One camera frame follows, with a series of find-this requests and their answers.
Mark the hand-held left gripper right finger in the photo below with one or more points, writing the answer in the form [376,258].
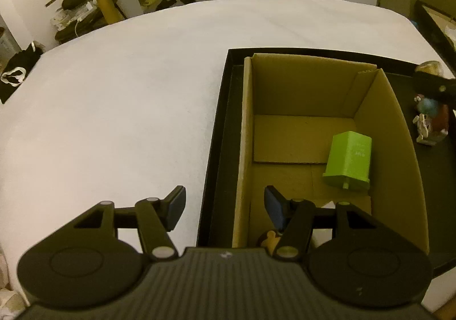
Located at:
[275,206]

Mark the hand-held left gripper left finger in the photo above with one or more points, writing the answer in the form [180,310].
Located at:
[177,206]

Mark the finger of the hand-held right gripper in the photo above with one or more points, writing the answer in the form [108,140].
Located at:
[436,86]

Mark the doll head figurine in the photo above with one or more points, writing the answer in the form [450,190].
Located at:
[269,240]

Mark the small colourful figurine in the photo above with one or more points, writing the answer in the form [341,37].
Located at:
[433,124]

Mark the black tray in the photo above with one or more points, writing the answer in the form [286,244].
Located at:
[219,163]

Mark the green block toy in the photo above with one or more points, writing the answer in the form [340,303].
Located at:
[349,159]

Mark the cardboard box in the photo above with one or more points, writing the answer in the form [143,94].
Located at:
[302,92]

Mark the clear plastic bag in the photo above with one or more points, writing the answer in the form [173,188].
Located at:
[450,37]

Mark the dark framed tray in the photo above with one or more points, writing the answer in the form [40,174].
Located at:
[433,24]

